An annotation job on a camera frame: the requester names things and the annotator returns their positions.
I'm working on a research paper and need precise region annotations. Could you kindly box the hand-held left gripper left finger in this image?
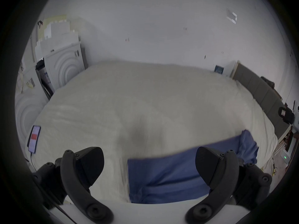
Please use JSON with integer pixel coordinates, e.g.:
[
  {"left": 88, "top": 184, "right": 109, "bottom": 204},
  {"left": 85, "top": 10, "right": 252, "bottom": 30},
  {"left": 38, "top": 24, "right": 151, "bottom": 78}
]
[{"left": 32, "top": 147, "right": 114, "bottom": 224}]

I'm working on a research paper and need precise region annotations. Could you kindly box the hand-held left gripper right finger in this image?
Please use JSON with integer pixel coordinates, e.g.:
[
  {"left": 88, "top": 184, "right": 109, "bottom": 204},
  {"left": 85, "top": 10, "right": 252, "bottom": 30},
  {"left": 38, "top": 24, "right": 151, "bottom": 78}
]
[{"left": 185, "top": 147, "right": 273, "bottom": 224}]

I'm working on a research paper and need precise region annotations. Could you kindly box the blue garment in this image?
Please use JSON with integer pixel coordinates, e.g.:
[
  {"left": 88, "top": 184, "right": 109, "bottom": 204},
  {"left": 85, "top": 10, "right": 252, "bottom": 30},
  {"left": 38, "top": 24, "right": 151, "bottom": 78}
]
[{"left": 128, "top": 130, "right": 259, "bottom": 204}]

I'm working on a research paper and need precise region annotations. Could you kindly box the smartphone with red screen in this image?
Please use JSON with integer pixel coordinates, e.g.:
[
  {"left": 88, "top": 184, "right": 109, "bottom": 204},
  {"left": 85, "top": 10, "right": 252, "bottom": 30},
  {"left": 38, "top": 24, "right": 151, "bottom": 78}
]
[{"left": 27, "top": 125, "right": 42, "bottom": 154}]

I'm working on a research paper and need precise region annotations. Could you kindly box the grey padded headboard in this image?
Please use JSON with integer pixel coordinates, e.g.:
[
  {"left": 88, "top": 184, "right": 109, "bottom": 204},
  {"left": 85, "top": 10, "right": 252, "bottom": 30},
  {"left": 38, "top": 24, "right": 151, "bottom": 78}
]
[{"left": 233, "top": 60, "right": 289, "bottom": 140}]

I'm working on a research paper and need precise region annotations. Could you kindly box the black phone cable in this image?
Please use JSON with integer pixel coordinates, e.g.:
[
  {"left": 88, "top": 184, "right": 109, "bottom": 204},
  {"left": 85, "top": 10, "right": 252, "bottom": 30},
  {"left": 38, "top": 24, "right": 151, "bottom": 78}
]
[{"left": 30, "top": 152, "right": 37, "bottom": 172}]

